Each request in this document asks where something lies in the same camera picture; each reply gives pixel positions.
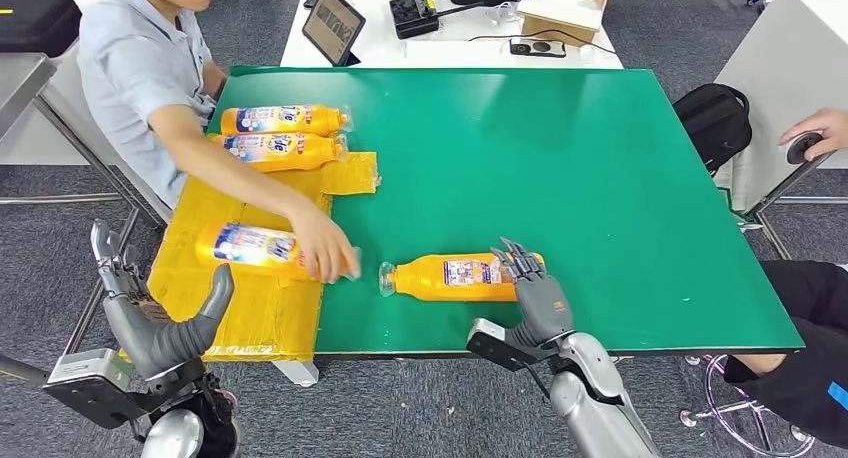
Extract black cable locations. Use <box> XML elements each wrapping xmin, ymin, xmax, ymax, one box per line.
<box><xmin>468</xmin><ymin>29</ymin><xmax>616</xmax><ymax>57</ymax></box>

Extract grey metal frame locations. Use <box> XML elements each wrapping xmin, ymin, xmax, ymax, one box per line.
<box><xmin>728</xmin><ymin>150</ymin><xmax>848</xmax><ymax>261</ymax></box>

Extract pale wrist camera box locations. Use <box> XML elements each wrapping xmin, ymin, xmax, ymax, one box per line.
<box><xmin>42</xmin><ymin>348</ymin><xmax>147</xmax><ymax>431</ymax></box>
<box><xmin>465</xmin><ymin>318</ymin><xmax>551</xmax><ymax>373</ymax></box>

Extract white table foot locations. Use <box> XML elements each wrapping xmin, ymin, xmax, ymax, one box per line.
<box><xmin>272</xmin><ymin>360</ymin><xmax>321</xmax><ymax>389</ymax></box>

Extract person's hand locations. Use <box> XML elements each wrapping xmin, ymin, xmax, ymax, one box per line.
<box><xmin>778</xmin><ymin>108</ymin><xmax>848</xmax><ymax>163</ymax></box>

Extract open cardboard box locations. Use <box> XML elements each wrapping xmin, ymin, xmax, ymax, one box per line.
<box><xmin>516</xmin><ymin>0</ymin><xmax>614</xmax><ymax>48</ymax></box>

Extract person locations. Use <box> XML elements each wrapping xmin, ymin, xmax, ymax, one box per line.
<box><xmin>77</xmin><ymin>0</ymin><xmax>362</xmax><ymax>285</ymax></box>
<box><xmin>722</xmin><ymin>259</ymin><xmax>848</xmax><ymax>446</ymax></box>

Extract yellow taped cardboard sheet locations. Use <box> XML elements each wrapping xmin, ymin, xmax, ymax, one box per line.
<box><xmin>122</xmin><ymin>134</ymin><xmax>380</xmax><ymax>364</ymax></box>

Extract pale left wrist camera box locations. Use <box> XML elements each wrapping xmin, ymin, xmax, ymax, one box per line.
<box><xmin>42</xmin><ymin>348</ymin><xmax>147</xmax><ymax>431</ymax></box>

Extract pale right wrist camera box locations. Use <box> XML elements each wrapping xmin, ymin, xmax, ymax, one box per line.
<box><xmin>465</xmin><ymin>318</ymin><xmax>551</xmax><ymax>373</ymax></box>

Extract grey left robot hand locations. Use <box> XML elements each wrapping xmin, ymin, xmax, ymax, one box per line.
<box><xmin>90</xmin><ymin>219</ymin><xmax>236</xmax><ymax>381</ymax></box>

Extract black hard case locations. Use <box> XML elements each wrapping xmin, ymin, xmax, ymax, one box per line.
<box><xmin>0</xmin><ymin>0</ymin><xmax>83</xmax><ymax>59</ymax></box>

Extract clear plastic bag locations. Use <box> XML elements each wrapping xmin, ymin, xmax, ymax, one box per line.
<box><xmin>484</xmin><ymin>1</ymin><xmax>527</xmax><ymax>27</ymax></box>

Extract black backpack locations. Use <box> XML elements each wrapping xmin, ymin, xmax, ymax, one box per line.
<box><xmin>672</xmin><ymin>83</ymin><xmax>755</xmax><ymax>177</ymax></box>

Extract black tablet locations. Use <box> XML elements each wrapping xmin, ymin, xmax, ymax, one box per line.
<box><xmin>302</xmin><ymin>0</ymin><xmax>367</xmax><ymax>69</ymax></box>

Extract chrome stool base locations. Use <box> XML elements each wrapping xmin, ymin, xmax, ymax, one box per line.
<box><xmin>678</xmin><ymin>354</ymin><xmax>817</xmax><ymax>458</ymax></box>

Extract black round object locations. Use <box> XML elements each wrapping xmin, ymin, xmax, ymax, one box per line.
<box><xmin>786</xmin><ymin>131</ymin><xmax>825</xmax><ymax>166</ymax></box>

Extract person's right hand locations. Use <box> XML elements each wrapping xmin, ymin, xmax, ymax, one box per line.
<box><xmin>289</xmin><ymin>203</ymin><xmax>362</xmax><ymax>285</ymax></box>

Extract orange detergent bottle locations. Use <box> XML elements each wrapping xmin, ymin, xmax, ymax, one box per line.
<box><xmin>219</xmin><ymin>104</ymin><xmax>352</xmax><ymax>137</ymax></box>
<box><xmin>378</xmin><ymin>251</ymin><xmax>546</xmax><ymax>304</ymax></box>
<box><xmin>195</xmin><ymin>221</ymin><xmax>362</xmax><ymax>284</ymax></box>
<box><xmin>206</xmin><ymin>132</ymin><xmax>349</xmax><ymax>174</ymax></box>

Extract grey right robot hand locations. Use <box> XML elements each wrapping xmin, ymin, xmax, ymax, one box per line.
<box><xmin>490</xmin><ymin>237</ymin><xmax>576</xmax><ymax>350</ymax></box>

